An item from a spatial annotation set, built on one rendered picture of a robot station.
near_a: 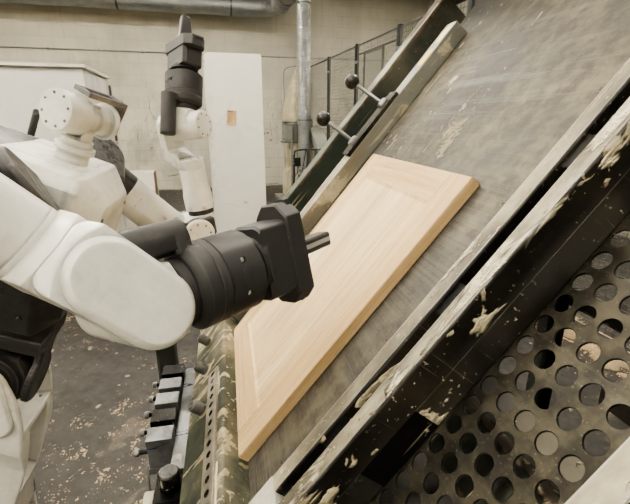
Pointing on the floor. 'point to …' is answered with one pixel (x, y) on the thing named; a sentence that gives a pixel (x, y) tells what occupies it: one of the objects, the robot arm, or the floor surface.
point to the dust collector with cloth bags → (297, 138)
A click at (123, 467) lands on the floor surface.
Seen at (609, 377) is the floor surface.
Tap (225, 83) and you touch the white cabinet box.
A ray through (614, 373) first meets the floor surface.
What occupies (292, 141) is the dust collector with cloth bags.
